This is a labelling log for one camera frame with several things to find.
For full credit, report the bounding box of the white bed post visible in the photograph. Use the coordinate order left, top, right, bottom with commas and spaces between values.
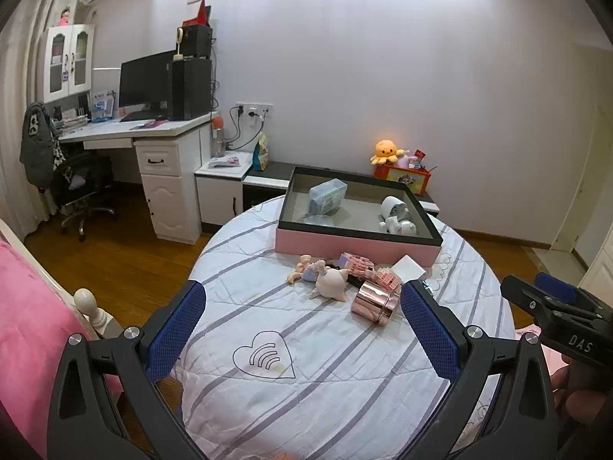
73, 287, 124, 338

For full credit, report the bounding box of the pink black storage box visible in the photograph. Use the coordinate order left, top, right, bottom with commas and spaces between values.
275, 166, 443, 267

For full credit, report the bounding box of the pink doll figurine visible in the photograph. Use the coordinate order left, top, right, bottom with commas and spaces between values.
286, 255, 364, 302

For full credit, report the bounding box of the pink quilt bedding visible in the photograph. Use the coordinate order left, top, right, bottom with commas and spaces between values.
1, 241, 121, 459

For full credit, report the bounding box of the beige curtain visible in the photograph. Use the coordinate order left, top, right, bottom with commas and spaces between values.
1, 0, 55, 239

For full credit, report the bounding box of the white desk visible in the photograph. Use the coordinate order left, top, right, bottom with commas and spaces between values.
59, 111, 219, 244

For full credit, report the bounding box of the black speaker box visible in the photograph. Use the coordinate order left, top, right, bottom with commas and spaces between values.
177, 24, 213, 58

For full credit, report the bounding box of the right hand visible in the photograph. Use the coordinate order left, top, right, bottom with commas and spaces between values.
551, 361, 612, 449

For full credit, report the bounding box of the black computer tower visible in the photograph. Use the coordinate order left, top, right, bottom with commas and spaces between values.
168, 57, 212, 120

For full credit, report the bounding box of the grey jacket on chair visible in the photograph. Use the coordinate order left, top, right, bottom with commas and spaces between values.
20, 102, 66, 193

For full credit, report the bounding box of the red picture box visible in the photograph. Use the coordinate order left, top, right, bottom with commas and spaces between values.
374, 164, 431, 196

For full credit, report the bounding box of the white charger cube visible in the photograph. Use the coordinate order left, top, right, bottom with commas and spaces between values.
391, 255, 427, 284

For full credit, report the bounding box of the low black white cabinet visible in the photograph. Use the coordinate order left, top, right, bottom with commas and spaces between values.
195, 153, 435, 228

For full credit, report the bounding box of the white astronaut lamp toy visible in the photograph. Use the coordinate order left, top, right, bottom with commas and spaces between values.
379, 216, 418, 237

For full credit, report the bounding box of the black computer monitor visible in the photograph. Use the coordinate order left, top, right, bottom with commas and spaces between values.
118, 51, 175, 122

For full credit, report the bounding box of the striped white tablecloth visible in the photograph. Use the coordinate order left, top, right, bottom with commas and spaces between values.
172, 194, 516, 460

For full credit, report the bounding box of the clear plastic box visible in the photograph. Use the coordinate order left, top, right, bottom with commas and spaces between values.
308, 179, 348, 215

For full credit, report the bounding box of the black office chair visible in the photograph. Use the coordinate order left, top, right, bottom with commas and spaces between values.
50, 151, 116, 242

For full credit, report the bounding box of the orange octopus plush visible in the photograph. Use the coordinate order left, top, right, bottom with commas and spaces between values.
370, 139, 405, 165

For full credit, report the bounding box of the rose gold metal cylinder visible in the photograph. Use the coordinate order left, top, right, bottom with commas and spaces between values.
351, 281, 399, 326

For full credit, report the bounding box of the clear water bottle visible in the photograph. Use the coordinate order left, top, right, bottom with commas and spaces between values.
211, 117, 225, 158

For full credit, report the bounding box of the white wall cabinet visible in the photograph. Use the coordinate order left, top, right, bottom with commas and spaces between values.
36, 24, 95, 103

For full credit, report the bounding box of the wall power outlet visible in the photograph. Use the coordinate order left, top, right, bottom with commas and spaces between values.
236, 102, 273, 117

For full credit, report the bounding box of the yellow snack bag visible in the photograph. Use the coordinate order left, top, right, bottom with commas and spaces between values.
252, 132, 269, 171

